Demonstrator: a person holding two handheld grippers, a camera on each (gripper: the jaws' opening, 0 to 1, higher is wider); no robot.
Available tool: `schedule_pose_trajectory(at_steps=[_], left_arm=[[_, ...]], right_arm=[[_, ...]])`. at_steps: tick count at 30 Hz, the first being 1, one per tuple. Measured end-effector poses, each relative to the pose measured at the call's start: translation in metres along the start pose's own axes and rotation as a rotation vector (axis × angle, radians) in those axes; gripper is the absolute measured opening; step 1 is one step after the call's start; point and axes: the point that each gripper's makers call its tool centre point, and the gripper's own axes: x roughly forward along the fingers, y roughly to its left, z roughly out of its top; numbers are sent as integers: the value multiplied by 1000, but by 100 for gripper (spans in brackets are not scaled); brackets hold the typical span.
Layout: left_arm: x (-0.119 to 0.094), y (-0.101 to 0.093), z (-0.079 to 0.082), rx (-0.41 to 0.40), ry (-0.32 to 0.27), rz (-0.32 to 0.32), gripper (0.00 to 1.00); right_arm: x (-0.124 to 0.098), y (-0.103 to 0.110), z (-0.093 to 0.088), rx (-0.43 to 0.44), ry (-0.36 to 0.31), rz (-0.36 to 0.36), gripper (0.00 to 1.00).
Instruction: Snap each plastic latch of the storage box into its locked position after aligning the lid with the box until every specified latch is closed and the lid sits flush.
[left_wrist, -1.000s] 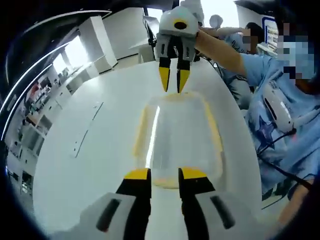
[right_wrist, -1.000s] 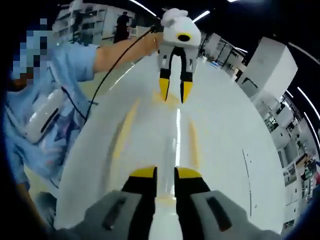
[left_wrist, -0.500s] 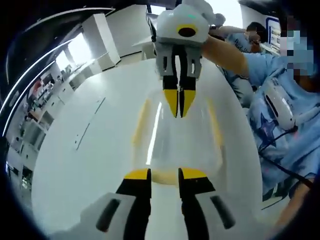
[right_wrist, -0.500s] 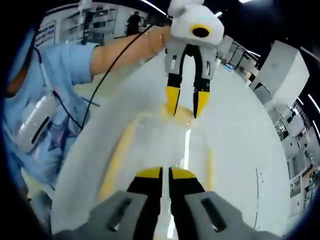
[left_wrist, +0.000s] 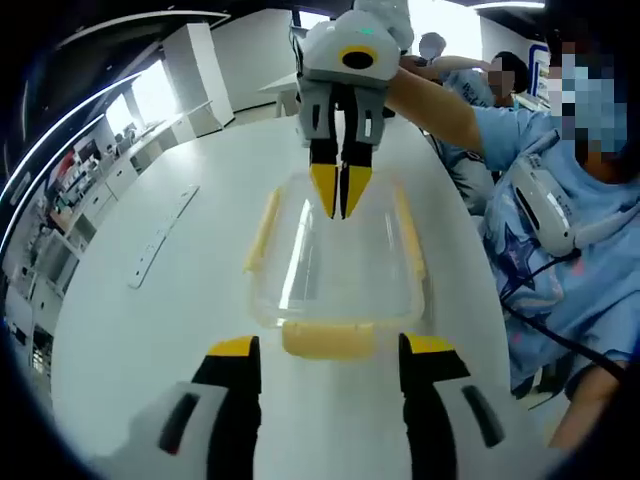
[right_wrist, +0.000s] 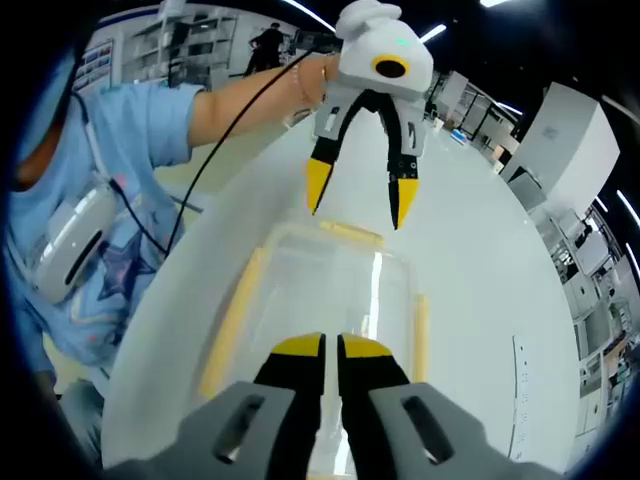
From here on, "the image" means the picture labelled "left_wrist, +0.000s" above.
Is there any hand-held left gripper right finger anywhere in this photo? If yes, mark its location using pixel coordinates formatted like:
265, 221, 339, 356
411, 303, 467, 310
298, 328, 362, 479
398, 331, 566, 480

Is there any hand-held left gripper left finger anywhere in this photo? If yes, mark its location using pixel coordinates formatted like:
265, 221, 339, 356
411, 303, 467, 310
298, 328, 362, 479
94, 335, 263, 480

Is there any clear container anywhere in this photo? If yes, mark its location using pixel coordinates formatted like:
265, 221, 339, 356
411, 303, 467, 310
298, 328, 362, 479
243, 172, 429, 362

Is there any clear plastic storage box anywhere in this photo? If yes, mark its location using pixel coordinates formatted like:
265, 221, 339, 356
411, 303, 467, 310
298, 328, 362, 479
249, 187, 424, 332

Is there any white background table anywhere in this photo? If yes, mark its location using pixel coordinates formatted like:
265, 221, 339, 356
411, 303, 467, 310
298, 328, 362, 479
256, 72, 306, 120

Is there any white square pillar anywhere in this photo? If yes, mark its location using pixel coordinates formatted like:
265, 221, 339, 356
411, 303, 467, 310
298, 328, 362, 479
161, 22, 236, 139

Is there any white worn device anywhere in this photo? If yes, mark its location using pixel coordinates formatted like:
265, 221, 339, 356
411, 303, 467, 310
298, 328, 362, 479
509, 153, 640, 261

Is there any white built-in power strip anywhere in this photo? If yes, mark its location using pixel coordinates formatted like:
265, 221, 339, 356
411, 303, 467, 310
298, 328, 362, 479
127, 184, 202, 291

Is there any white drawer cabinet row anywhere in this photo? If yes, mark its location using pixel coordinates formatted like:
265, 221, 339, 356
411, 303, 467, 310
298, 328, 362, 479
97, 112, 190, 214

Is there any long ceiling light strip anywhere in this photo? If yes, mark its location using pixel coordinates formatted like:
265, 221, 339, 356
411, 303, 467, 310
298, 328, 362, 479
0, 69, 146, 201

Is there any black worn device cable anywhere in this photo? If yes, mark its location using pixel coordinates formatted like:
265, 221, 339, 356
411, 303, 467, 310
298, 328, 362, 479
498, 248, 629, 372

